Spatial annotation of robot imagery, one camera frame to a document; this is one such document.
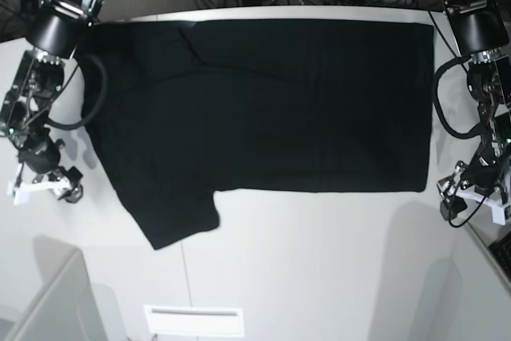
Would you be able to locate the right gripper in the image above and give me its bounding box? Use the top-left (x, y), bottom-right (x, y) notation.
top-left (15, 136), bottom-right (83, 204)

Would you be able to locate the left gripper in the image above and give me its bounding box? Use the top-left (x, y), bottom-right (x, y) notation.
top-left (437, 149), bottom-right (510, 221)

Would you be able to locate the black T-shirt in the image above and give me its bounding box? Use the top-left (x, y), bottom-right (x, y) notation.
top-left (77, 19), bottom-right (434, 250)

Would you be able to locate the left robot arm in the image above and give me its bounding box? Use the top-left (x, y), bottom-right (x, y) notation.
top-left (432, 0), bottom-right (510, 227)

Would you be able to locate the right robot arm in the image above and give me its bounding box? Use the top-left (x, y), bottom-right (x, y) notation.
top-left (1, 0), bottom-right (105, 204)

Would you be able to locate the black keyboard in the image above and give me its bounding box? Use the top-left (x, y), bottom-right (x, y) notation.
top-left (489, 232), bottom-right (511, 279)

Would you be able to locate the white partition right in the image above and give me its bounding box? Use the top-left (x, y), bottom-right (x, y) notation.
top-left (408, 228), bottom-right (510, 340)

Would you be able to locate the white partition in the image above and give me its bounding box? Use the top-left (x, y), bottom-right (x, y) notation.
top-left (408, 228), bottom-right (510, 340)
top-left (1, 236), bottom-right (129, 340)

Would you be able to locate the white partition left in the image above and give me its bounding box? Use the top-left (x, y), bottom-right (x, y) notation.
top-left (1, 236), bottom-right (129, 340)

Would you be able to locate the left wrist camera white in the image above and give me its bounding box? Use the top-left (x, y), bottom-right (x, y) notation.
top-left (489, 201), bottom-right (510, 226)

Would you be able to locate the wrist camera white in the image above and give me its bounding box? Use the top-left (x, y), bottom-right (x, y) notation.
top-left (6, 181), bottom-right (30, 206)
top-left (489, 201), bottom-right (510, 226)

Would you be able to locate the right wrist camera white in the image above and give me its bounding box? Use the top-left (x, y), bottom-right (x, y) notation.
top-left (6, 181), bottom-right (30, 206)

